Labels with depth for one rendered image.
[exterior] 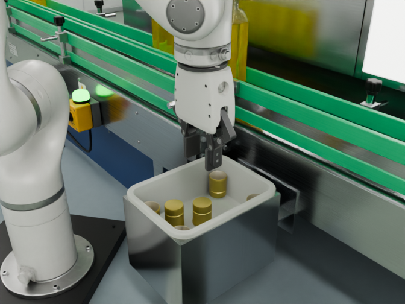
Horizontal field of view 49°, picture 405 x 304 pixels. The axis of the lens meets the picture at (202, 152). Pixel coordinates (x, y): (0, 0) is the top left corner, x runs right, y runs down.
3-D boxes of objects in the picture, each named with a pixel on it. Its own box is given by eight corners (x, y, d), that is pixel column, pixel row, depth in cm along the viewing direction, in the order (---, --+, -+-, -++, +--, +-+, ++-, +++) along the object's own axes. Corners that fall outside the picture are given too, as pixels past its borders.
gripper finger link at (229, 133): (243, 123, 65) (231, 148, 69) (211, 88, 68) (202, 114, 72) (237, 125, 64) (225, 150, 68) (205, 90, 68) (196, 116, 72)
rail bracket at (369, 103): (387, 144, 85) (402, 76, 79) (366, 155, 81) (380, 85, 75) (368, 137, 88) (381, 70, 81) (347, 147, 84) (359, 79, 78)
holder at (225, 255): (293, 248, 89) (301, 183, 82) (182, 318, 74) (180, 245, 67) (234, 209, 101) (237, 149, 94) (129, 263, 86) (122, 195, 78)
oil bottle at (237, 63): (246, 105, 101) (251, 7, 91) (227, 111, 98) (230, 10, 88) (229, 98, 105) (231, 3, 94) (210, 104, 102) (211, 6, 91)
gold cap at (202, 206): (200, 230, 79) (200, 210, 77) (188, 221, 81) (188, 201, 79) (216, 222, 81) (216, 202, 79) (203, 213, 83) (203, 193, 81)
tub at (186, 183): (279, 227, 82) (282, 187, 78) (181, 283, 70) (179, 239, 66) (217, 187, 94) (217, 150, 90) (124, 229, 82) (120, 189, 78)
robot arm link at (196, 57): (245, 42, 65) (244, 63, 66) (205, 31, 71) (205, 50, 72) (200, 53, 60) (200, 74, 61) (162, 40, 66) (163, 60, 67)
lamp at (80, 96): (93, 101, 118) (91, 90, 116) (77, 105, 115) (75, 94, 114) (85, 96, 121) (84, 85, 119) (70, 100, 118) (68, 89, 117)
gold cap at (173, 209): (172, 233, 78) (171, 212, 76) (160, 223, 81) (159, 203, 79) (188, 225, 80) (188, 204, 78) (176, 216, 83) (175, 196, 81)
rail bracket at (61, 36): (73, 64, 129) (66, 17, 122) (48, 69, 125) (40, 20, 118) (67, 61, 131) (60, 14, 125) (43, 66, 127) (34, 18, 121)
